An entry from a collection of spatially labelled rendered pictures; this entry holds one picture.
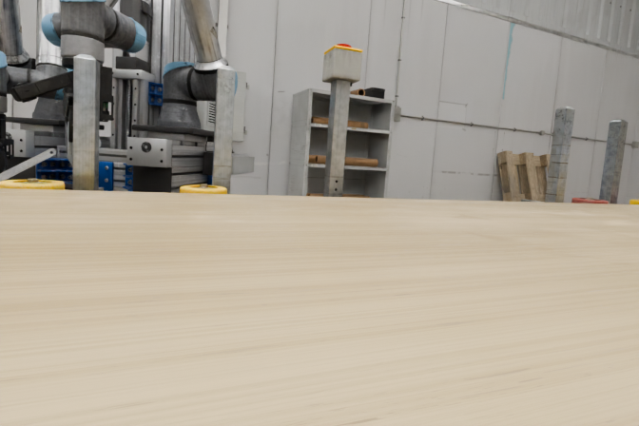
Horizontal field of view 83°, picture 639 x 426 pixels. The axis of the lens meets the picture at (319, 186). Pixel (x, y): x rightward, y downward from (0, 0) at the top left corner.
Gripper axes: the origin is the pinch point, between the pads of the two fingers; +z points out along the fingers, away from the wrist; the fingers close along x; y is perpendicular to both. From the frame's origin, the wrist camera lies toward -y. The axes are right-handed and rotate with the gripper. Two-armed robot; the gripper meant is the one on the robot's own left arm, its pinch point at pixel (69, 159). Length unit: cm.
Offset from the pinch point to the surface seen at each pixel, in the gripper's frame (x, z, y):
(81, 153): -10.7, -1.7, 0.8
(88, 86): -11.1, -14.1, 1.8
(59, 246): -60, 3, -6
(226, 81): -19.4, -18.1, 24.7
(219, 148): -19.1, -4.3, 23.9
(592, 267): -83, 3, 28
